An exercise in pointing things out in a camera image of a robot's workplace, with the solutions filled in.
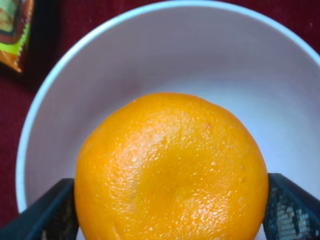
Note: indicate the orange mandarin fruit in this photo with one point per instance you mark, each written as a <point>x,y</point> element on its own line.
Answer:
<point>170,166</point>

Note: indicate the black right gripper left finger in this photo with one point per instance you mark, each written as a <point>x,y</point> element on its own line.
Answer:
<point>52,217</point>

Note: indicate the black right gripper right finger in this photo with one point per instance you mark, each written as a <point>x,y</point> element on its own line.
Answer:
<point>291,212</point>

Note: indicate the yellow red snack bag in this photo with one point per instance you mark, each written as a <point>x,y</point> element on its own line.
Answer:
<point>15,25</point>

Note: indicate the pink bowl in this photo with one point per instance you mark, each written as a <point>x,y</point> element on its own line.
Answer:
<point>243,61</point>

